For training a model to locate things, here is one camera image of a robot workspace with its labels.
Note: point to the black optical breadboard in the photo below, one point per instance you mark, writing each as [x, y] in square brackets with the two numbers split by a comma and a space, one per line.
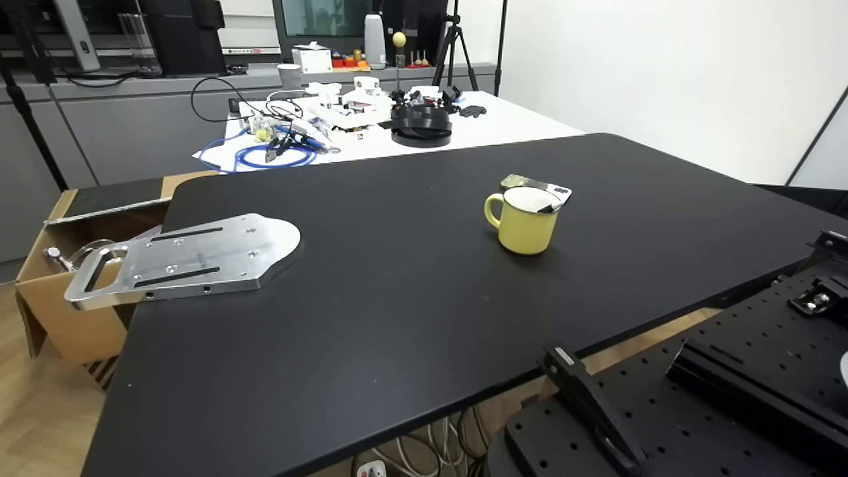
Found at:
[794, 332]

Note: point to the white rice cooker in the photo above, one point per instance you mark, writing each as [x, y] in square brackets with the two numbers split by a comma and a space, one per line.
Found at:
[312, 56]

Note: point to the yellow enamel mug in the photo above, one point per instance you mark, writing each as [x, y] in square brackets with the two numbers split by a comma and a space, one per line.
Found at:
[523, 218]

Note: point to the cardboard box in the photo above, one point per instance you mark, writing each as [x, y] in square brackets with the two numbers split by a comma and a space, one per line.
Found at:
[75, 255]

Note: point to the aluminium mounting plate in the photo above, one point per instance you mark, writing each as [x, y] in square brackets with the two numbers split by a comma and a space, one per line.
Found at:
[214, 259]

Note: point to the white side table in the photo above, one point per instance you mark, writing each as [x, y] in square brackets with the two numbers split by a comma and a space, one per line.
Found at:
[483, 121]

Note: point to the computer monitor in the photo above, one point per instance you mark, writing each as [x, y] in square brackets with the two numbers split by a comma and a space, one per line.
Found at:
[328, 23]

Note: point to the black camera tripod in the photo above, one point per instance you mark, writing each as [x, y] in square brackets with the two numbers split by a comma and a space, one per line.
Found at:
[452, 46]

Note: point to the white electronics clutter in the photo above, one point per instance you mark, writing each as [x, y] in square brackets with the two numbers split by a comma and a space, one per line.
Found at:
[328, 113]

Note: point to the black round device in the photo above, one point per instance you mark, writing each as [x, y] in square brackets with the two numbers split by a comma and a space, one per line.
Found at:
[421, 121]

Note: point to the black rail bracket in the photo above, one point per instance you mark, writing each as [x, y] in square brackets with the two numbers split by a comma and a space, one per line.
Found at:
[797, 423]

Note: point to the white canister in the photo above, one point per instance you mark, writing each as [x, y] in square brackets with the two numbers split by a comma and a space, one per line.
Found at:
[376, 40]

